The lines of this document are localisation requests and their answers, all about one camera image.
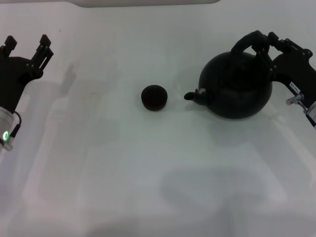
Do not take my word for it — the black round teapot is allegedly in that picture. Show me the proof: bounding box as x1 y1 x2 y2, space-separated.
183 30 274 121

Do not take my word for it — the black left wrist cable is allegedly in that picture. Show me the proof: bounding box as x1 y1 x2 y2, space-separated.
9 111 23 139

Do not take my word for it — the small dark teacup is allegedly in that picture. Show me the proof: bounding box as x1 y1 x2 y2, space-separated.
141 84 169 112

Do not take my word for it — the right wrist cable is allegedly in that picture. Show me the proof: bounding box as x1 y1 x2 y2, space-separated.
285 93 315 124

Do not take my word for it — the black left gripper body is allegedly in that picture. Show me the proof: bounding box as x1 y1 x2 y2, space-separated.
0 56 45 113

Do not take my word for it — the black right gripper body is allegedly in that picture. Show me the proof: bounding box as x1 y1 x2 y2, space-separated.
270 51 316 110

